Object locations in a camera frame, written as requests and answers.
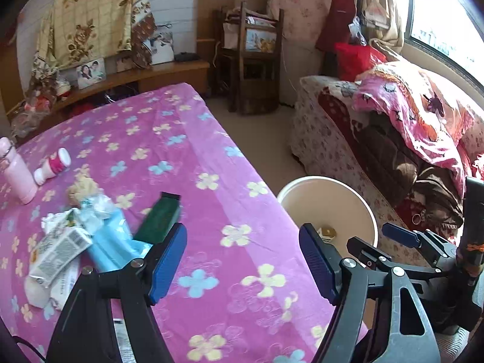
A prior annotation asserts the beige curtain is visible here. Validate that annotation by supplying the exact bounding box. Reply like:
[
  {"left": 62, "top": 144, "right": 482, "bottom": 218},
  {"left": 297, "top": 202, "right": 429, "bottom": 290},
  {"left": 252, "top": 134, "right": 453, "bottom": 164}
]
[{"left": 363, "top": 0, "right": 413, "bottom": 46}]

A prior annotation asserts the dark wooden chair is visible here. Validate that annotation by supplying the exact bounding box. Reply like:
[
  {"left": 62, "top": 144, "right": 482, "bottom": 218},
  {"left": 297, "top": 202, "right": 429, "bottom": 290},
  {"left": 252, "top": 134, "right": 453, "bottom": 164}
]
[{"left": 215, "top": 2, "right": 284, "bottom": 116}]

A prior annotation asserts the floral covered sofa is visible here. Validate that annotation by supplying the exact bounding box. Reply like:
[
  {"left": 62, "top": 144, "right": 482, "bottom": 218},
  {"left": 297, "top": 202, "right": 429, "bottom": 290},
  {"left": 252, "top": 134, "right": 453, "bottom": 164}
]
[{"left": 289, "top": 60, "right": 484, "bottom": 273}]

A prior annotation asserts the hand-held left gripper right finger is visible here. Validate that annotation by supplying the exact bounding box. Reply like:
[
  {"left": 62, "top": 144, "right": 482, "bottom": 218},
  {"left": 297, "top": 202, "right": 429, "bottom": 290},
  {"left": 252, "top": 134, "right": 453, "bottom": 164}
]
[{"left": 299, "top": 222, "right": 441, "bottom": 363}]

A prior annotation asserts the window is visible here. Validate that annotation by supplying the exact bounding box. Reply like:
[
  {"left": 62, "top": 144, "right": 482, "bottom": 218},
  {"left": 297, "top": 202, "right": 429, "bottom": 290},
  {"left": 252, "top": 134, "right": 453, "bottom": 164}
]
[{"left": 404, "top": 0, "right": 484, "bottom": 95}]

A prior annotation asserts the red plastic bag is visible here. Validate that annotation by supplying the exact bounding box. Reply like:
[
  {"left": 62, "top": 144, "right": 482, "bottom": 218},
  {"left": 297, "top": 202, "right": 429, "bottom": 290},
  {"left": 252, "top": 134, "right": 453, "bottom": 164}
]
[{"left": 335, "top": 41, "right": 387, "bottom": 82}]

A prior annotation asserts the white printed bag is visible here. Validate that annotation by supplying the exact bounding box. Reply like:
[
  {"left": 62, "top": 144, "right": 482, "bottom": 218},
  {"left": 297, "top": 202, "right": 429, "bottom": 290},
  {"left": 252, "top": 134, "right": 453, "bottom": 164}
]
[{"left": 146, "top": 26, "right": 175, "bottom": 65}]

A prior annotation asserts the blue plastic packet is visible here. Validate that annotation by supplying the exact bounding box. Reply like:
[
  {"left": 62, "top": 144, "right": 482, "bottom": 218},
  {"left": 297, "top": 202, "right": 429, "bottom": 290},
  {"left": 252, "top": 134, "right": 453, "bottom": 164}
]
[{"left": 88, "top": 210, "right": 154, "bottom": 273}]

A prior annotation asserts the yellow floral cloth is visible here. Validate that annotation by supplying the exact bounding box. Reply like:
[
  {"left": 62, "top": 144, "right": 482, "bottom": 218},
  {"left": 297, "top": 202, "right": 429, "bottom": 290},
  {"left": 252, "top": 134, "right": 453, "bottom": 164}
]
[{"left": 32, "top": 0, "right": 157, "bottom": 84}]

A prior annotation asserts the clear plastic gift bag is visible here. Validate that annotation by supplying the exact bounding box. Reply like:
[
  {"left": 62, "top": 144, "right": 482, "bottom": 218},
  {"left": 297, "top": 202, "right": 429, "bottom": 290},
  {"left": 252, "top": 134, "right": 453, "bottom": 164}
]
[{"left": 11, "top": 72, "right": 72, "bottom": 137}]

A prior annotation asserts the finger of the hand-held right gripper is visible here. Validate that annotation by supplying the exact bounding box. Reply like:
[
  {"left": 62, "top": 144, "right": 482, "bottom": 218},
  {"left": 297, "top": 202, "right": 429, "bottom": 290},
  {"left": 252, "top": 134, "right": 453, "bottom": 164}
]
[
  {"left": 347, "top": 236, "right": 444, "bottom": 293},
  {"left": 381, "top": 222, "right": 457, "bottom": 260}
]

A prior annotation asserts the brown blanket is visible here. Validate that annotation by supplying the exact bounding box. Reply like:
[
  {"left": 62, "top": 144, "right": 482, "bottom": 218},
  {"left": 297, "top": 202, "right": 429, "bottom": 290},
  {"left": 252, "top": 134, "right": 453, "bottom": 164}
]
[{"left": 355, "top": 121, "right": 466, "bottom": 240}]

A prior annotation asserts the framed photo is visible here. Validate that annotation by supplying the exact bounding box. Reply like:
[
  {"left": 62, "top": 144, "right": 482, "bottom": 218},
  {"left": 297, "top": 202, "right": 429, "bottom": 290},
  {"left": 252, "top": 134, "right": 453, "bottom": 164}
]
[{"left": 76, "top": 57, "right": 106, "bottom": 90}]

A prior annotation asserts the small yellow white box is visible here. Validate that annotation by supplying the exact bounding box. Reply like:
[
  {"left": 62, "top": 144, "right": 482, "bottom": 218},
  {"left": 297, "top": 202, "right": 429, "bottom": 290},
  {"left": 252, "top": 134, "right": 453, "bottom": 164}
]
[{"left": 317, "top": 226, "right": 338, "bottom": 245}]

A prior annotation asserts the pink printed blanket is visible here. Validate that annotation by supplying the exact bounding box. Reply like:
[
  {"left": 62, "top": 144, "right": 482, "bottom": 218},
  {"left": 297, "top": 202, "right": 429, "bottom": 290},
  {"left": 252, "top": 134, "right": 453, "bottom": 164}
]
[{"left": 352, "top": 60, "right": 484, "bottom": 197}]

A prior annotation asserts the white waste bin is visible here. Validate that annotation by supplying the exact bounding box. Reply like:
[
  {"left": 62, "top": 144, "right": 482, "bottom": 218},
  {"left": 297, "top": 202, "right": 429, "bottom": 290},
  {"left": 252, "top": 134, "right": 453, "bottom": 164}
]
[{"left": 277, "top": 176, "right": 379, "bottom": 260}]

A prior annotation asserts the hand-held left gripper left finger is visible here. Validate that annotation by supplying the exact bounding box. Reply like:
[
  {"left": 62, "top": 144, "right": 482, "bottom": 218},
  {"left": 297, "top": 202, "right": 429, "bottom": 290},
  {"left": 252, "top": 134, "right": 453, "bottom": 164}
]
[{"left": 45, "top": 222, "right": 188, "bottom": 363}]

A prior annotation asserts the person's right forearm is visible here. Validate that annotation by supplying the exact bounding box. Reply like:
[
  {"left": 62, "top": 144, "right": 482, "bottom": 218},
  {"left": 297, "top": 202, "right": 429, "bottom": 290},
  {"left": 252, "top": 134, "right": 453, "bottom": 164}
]
[{"left": 434, "top": 327, "right": 470, "bottom": 363}]

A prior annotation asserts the black cable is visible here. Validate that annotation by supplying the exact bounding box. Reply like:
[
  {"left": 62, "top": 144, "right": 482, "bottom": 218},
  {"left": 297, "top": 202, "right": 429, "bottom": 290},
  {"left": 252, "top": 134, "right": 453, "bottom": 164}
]
[{"left": 11, "top": 335, "right": 48, "bottom": 362}]

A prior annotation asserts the pink thermos bottle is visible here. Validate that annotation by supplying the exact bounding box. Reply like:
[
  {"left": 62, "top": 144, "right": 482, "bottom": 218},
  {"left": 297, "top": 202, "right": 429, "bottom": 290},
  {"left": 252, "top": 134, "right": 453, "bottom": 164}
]
[{"left": 0, "top": 137, "right": 38, "bottom": 205}]

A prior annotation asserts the pink floral cover cloth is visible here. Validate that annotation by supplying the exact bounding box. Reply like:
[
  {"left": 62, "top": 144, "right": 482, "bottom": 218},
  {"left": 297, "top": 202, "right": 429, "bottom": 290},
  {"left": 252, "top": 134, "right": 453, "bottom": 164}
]
[{"left": 267, "top": 0, "right": 337, "bottom": 42}]

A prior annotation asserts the white soft packet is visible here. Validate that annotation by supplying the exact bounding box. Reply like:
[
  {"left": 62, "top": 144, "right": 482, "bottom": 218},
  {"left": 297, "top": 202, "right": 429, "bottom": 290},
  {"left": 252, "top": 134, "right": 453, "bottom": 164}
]
[{"left": 23, "top": 261, "right": 82, "bottom": 311}]

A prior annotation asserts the white pink small bottle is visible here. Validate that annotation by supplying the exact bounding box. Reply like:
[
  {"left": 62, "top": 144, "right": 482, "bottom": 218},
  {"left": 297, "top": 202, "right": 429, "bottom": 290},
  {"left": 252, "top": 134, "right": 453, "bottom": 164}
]
[{"left": 33, "top": 147, "right": 72, "bottom": 186}]

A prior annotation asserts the wooden headboard shelf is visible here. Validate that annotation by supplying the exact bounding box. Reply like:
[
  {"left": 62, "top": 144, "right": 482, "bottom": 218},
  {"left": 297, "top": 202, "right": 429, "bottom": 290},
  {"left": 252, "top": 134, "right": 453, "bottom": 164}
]
[{"left": 0, "top": 60, "right": 211, "bottom": 122}]

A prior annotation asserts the dark green box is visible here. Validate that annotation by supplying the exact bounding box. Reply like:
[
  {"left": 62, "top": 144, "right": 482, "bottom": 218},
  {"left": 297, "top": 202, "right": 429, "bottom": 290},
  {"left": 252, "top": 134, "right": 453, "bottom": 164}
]
[{"left": 133, "top": 192, "right": 181, "bottom": 245}]

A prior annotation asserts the white barcode box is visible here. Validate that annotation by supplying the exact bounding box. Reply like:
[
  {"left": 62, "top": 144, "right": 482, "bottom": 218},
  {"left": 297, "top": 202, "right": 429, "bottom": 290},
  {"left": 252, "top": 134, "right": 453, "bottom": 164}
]
[{"left": 29, "top": 227, "right": 93, "bottom": 283}]

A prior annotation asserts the pink floral bed blanket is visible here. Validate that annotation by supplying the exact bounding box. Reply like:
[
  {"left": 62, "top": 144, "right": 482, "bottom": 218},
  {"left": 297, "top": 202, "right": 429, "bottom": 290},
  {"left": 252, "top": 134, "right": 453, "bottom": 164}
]
[{"left": 0, "top": 82, "right": 369, "bottom": 363}]

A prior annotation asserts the beige crumpled tissue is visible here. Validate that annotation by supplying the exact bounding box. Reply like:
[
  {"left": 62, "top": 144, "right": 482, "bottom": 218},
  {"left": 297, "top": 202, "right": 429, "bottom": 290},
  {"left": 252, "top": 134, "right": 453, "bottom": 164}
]
[{"left": 67, "top": 177, "right": 102, "bottom": 207}]

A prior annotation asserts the dark red garment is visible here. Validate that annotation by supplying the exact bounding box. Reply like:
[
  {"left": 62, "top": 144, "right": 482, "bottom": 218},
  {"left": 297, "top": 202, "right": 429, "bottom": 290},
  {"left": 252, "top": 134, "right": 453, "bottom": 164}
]
[{"left": 316, "top": 0, "right": 358, "bottom": 52}]

